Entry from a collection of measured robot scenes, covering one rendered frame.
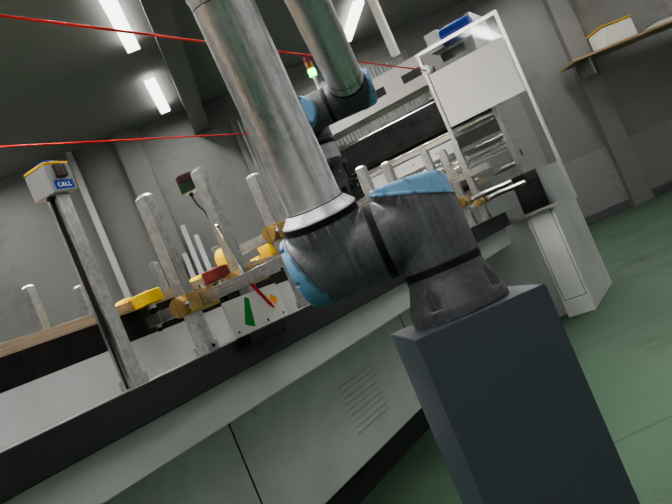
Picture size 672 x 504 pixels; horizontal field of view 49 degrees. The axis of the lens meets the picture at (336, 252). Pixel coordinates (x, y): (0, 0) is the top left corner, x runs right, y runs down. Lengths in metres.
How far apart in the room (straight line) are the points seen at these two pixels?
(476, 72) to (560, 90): 6.38
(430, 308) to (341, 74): 0.61
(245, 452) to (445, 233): 1.09
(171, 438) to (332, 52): 0.92
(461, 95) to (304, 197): 3.10
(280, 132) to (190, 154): 8.42
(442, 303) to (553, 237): 3.03
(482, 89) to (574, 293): 1.27
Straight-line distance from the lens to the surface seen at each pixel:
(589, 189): 10.55
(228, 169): 9.66
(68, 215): 1.70
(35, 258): 9.93
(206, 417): 1.81
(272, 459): 2.28
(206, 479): 2.06
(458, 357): 1.28
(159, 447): 1.70
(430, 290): 1.34
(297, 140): 1.33
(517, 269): 4.54
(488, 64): 4.35
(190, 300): 1.85
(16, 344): 1.79
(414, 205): 1.33
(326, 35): 1.58
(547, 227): 4.33
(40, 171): 1.71
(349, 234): 1.34
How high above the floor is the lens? 0.76
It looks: 1 degrees up
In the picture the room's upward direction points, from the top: 23 degrees counter-clockwise
